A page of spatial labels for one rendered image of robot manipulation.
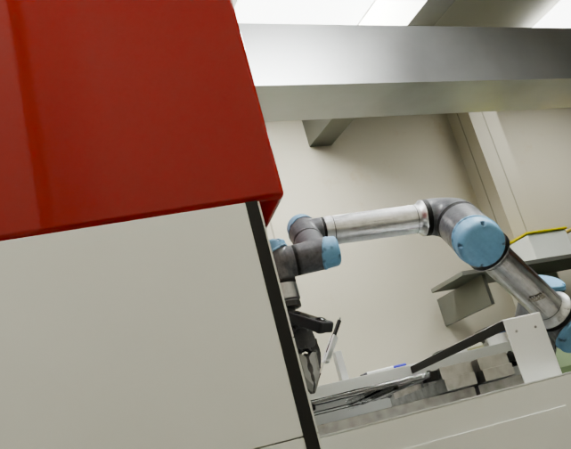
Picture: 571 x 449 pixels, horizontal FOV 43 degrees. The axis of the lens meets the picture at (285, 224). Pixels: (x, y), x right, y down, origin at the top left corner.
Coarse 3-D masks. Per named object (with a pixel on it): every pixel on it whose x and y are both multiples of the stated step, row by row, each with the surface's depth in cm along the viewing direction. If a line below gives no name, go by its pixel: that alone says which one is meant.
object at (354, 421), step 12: (432, 396) 169; (444, 396) 169; (456, 396) 170; (468, 396) 170; (396, 408) 166; (408, 408) 166; (420, 408) 167; (336, 420) 162; (348, 420) 163; (360, 420) 163; (372, 420) 164; (324, 432) 161
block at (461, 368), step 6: (450, 366) 169; (456, 366) 170; (462, 366) 170; (468, 366) 170; (438, 372) 169; (444, 372) 169; (450, 372) 169; (456, 372) 169; (462, 372) 169; (468, 372) 170; (444, 378) 168
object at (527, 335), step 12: (504, 324) 156; (516, 324) 156; (528, 324) 157; (540, 324) 158; (516, 336) 155; (528, 336) 156; (540, 336) 157; (516, 348) 154; (528, 348) 155; (540, 348) 156; (552, 348) 156; (528, 360) 154; (540, 360) 155; (552, 360) 155; (528, 372) 153; (540, 372) 153; (552, 372) 154
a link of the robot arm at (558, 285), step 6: (540, 276) 208; (546, 276) 208; (552, 282) 203; (558, 282) 204; (564, 282) 204; (552, 288) 200; (558, 288) 200; (564, 288) 202; (522, 306) 206; (516, 312) 210; (522, 312) 207; (528, 312) 204
